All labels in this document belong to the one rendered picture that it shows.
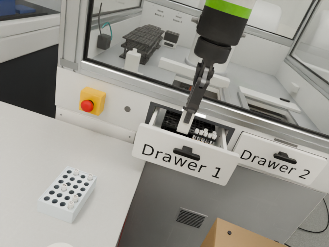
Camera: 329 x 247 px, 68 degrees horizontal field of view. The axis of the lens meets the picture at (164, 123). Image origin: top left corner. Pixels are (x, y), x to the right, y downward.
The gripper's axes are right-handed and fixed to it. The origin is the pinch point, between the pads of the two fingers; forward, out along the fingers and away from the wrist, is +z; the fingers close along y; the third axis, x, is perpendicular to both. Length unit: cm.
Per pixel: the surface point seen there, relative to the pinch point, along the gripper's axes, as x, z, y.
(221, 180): 15.7, 15.7, -1.2
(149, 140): -7.6, 10.2, -1.1
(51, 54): -79, 25, -75
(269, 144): 29.1, 7.2, -15.6
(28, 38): -77, 11, -52
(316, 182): 51, 17, -17
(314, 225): 130, 100, -91
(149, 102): -12.1, 6.8, -17.3
